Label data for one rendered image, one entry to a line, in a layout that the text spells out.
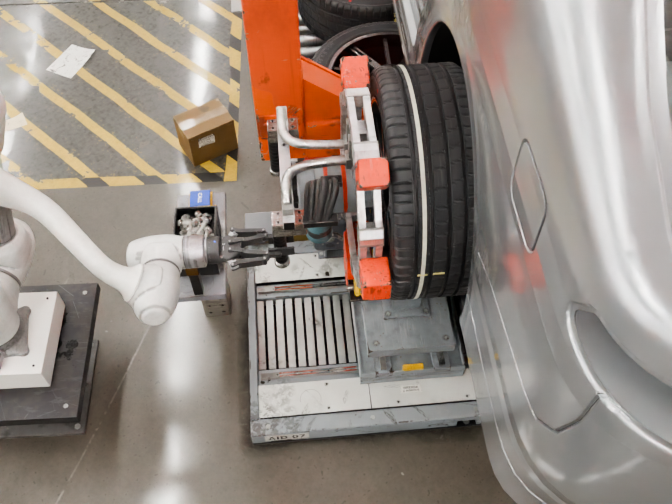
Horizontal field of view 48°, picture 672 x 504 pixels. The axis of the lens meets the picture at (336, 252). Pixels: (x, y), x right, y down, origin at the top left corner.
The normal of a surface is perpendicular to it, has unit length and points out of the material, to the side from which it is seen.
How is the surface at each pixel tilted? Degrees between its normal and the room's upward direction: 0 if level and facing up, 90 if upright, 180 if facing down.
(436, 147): 26
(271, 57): 90
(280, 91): 90
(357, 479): 0
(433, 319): 0
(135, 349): 0
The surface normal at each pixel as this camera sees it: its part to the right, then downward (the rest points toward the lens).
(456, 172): 0.05, 0.03
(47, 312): 0.01, -0.59
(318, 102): 0.09, 0.81
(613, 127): -0.40, -0.41
